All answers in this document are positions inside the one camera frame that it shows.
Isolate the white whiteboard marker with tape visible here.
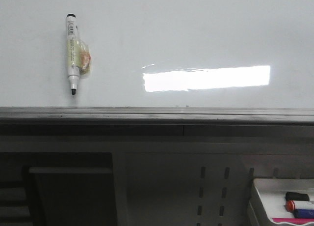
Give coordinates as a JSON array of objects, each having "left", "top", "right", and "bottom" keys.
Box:
[{"left": 65, "top": 14, "right": 91, "bottom": 96}]

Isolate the white whiteboard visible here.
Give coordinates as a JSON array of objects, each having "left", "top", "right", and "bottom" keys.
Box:
[{"left": 0, "top": 0, "right": 314, "bottom": 109}]

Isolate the grey aluminium whiteboard tray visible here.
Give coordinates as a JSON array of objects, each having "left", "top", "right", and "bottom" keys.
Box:
[{"left": 0, "top": 107, "right": 314, "bottom": 138}]

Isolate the white slotted pegboard panel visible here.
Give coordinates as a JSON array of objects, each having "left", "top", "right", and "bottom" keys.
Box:
[{"left": 113, "top": 153, "right": 314, "bottom": 226}]

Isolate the white plastic marker bin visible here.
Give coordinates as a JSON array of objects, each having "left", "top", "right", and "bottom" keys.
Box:
[{"left": 247, "top": 178, "right": 314, "bottom": 226}]

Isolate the dark shelf unit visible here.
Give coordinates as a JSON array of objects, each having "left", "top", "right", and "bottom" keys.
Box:
[{"left": 0, "top": 153, "right": 118, "bottom": 226}]

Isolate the red capped marker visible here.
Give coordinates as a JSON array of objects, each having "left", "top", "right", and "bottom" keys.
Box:
[{"left": 285, "top": 200, "right": 314, "bottom": 212}]

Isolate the blue capped marker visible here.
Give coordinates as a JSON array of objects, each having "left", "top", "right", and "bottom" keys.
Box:
[{"left": 293, "top": 209, "right": 314, "bottom": 219}]

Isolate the pink item in bin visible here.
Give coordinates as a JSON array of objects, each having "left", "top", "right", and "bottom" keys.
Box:
[{"left": 272, "top": 218, "right": 314, "bottom": 225}]

